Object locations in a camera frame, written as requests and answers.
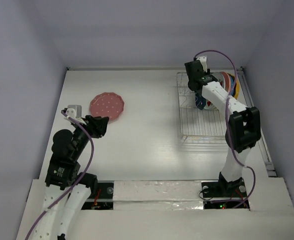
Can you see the wire dish rack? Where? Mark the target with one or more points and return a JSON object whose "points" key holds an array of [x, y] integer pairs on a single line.
{"points": [[199, 127]]}

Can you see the yellow polka dot plate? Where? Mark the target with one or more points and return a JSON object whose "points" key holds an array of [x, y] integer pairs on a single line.
{"points": [[236, 88]]}

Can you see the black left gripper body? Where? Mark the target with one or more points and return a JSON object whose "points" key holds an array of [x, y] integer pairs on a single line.
{"points": [[90, 124]]}

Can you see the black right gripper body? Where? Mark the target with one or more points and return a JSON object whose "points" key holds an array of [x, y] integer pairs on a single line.
{"points": [[200, 101]]}

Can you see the pink and cream plate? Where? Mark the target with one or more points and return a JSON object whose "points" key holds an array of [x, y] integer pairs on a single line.
{"points": [[224, 80]]}

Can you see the white watermelon plate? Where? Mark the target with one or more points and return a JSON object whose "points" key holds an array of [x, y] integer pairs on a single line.
{"points": [[206, 105]]}

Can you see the blue polka dot plate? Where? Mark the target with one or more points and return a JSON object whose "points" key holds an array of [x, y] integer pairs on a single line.
{"points": [[233, 81]]}

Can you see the pink polka dot plate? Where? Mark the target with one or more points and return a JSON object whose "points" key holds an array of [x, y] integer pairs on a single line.
{"points": [[107, 104]]}

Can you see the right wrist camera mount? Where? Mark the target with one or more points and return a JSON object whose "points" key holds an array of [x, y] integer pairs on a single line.
{"points": [[203, 61]]}

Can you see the silver foil strip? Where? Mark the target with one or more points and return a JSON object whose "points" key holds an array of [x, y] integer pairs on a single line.
{"points": [[157, 195]]}

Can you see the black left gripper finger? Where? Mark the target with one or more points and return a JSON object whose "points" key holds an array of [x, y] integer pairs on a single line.
{"points": [[102, 129], [102, 120]]}

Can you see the dark blue leaf plate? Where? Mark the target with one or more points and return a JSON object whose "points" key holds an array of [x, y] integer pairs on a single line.
{"points": [[197, 100]]}

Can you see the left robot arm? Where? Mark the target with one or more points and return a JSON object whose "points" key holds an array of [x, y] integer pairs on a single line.
{"points": [[66, 187]]}

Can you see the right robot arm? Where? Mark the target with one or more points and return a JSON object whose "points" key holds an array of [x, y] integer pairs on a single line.
{"points": [[243, 129]]}

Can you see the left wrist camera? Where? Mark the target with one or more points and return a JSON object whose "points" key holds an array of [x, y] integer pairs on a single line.
{"points": [[73, 111]]}

